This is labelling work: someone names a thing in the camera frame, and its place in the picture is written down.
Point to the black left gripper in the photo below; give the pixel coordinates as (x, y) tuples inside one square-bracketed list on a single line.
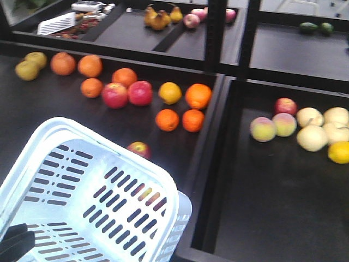
[(17, 242)]

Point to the light blue plastic basket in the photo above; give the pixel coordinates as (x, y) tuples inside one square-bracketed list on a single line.
[(72, 187)]

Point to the dark red apple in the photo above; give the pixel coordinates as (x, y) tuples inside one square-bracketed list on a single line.
[(140, 148)]

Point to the orange behind pink apples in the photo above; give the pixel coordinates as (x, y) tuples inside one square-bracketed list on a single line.
[(124, 76)]

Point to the pale pink apples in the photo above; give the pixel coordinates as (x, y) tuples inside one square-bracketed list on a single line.
[(199, 15)]

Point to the red yellow apple left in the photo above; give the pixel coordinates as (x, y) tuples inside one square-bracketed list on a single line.
[(149, 197)]

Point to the small orange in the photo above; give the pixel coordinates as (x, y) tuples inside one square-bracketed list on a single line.
[(91, 87), (192, 120), (167, 120)]

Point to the yellow apple lower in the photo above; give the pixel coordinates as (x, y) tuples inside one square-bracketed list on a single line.
[(27, 70)]

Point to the pink red apple left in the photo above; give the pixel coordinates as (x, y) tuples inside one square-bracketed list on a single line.
[(115, 95)]

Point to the pink red apple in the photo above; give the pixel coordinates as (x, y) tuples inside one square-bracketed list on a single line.
[(140, 93), (115, 95)]

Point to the bumpy orange far left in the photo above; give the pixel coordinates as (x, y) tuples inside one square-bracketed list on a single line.
[(63, 64)]

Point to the yellow apple upper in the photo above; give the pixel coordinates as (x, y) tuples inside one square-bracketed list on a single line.
[(37, 57)]

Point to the pink red apple right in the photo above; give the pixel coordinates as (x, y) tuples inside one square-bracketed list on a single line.
[(140, 93)]

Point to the small orange lower left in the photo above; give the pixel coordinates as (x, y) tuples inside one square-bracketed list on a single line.
[(167, 120)]

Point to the yellow orange citrus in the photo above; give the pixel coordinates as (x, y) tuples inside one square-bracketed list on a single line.
[(170, 93)]

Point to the small orange lower right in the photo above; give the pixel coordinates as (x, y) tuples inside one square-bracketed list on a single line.
[(192, 120)]

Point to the white perforated tray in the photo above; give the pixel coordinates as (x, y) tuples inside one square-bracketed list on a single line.
[(56, 24)]

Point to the red cherry tomatoes pile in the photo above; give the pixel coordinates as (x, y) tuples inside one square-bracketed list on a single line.
[(84, 22)]

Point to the large orange right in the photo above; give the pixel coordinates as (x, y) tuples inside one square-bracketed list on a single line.
[(198, 96)]

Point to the green potted plant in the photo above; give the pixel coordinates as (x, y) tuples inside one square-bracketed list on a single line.
[(31, 4)]

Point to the white device box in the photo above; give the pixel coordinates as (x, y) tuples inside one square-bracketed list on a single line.
[(87, 6)]

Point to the brown yellow pears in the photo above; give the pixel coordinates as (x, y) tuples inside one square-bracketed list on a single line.
[(159, 20)]

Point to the black wooden produce stand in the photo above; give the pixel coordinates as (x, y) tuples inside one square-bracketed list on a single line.
[(252, 201)]

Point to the peach left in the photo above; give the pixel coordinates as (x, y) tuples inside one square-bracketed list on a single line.
[(262, 129)]

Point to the peach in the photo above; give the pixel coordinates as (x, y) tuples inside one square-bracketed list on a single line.
[(262, 129), (285, 124)]

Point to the peach right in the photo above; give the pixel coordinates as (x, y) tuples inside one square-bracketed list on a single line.
[(285, 124)]

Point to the red apple right tray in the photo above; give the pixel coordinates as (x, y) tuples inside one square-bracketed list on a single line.
[(285, 105)]

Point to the black upright posts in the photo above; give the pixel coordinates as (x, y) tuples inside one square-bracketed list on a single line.
[(228, 46)]

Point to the white round pears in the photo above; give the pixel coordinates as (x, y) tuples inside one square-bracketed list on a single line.
[(318, 130)]

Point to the yellow lemon upper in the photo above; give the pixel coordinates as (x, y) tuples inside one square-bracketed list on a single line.
[(338, 152)]

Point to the green avocados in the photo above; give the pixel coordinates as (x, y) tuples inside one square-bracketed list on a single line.
[(310, 28)]

